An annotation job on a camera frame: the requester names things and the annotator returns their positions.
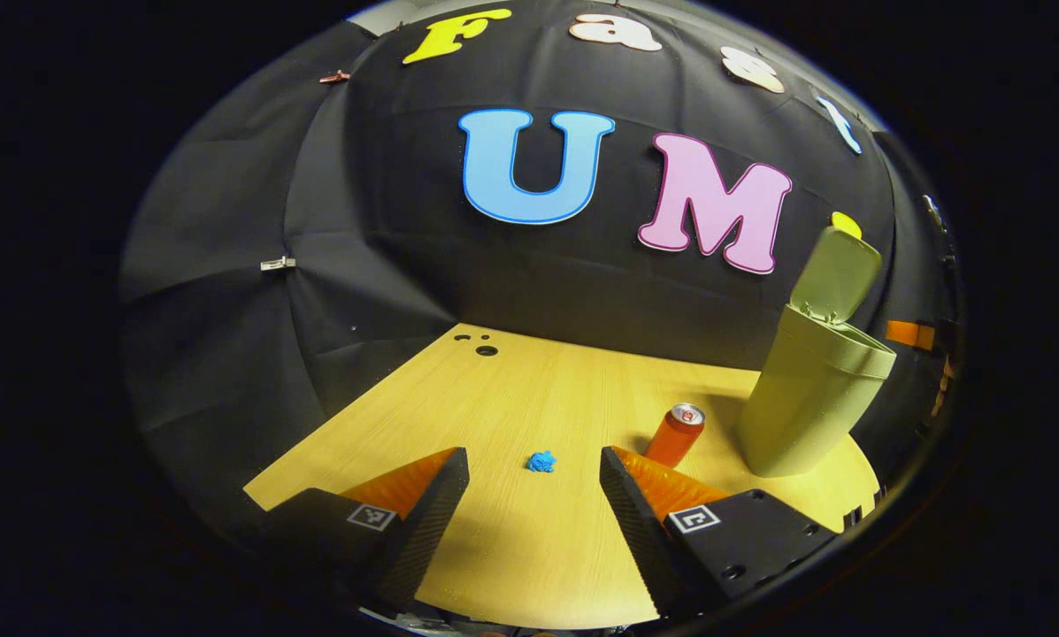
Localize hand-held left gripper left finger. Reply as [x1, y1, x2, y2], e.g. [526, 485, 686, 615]
[255, 447, 471, 616]

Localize pale green desktop garbage bin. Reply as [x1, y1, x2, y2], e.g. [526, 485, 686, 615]
[737, 226, 897, 479]

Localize wooden desktop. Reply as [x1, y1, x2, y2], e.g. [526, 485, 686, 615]
[244, 323, 881, 631]

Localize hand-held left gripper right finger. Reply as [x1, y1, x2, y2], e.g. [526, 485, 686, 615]
[598, 445, 840, 620]

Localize orange pop can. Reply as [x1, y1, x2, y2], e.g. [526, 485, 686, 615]
[642, 403, 707, 470]

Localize black backdrop cloth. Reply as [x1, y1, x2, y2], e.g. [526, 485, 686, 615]
[120, 0, 968, 532]

